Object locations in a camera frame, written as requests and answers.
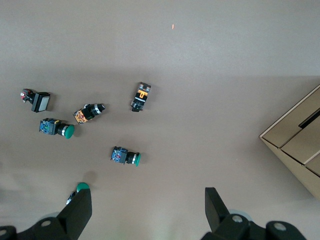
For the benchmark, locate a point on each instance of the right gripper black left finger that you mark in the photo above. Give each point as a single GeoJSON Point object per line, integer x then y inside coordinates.
{"type": "Point", "coordinates": [75, 217]}

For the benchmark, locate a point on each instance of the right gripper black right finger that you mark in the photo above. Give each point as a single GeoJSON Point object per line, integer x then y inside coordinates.
{"type": "Point", "coordinates": [217, 217]}

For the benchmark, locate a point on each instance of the brown cardboard box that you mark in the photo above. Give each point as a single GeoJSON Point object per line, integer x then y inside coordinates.
{"type": "Point", "coordinates": [297, 145]}

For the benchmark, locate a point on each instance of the brown table cover sheet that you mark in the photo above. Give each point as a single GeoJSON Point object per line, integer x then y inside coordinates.
{"type": "Point", "coordinates": [200, 62]}

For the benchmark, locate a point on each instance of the green mushroom pushbutton switch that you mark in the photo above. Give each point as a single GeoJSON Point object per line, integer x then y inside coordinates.
{"type": "Point", "coordinates": [121, 155]}
{"type": "Point", "coordinates": [50, 127]}
{"type": "Point", "coordinates": [81, 186]}

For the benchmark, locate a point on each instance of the white square pushbutton switch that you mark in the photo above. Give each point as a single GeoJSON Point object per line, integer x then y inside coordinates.
{"type": "Point", "coordinates": [41, 102]}

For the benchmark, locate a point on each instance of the orange black rotary switch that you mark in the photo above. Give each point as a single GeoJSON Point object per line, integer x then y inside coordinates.
{"type": "Point", "coordinates": [141, 96]}

